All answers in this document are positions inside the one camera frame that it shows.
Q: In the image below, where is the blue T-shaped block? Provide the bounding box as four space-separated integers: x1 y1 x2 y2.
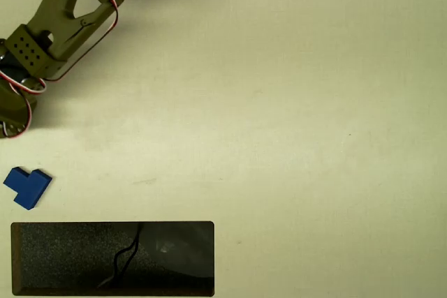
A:
3 167 53 211

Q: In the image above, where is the red white wrist cable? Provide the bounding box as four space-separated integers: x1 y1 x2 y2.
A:
0 69 47 138

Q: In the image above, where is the red black forearm cable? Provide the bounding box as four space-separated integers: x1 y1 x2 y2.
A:
43 0 119 82

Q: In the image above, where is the black cable below table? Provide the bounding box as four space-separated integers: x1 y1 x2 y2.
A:
114 223 141 287
119 237 140 284

